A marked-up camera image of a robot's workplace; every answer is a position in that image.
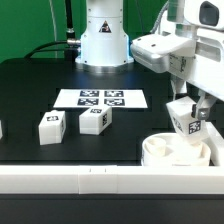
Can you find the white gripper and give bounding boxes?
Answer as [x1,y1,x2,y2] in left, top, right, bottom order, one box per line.
[131,28,224,120]

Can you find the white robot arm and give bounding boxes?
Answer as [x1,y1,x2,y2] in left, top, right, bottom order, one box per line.
[76,0,224,120]

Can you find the white right fence bar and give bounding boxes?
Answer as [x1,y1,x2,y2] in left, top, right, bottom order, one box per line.
[204,122,224,167]

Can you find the white fence bar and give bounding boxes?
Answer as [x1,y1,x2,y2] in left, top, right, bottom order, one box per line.
[0,165,224,195]
[204,122,224,167]

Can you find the white marker sheet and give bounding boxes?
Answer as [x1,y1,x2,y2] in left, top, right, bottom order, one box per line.
[54,89,147,108]

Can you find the white front fence bar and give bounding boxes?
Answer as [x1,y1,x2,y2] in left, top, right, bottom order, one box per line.
[0,165,224,195]

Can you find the white object at left edge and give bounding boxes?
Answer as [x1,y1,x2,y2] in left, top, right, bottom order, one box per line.
[0,120,3,140]

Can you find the black cable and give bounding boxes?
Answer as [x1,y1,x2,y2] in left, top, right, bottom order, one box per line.
[23,38,82,60]

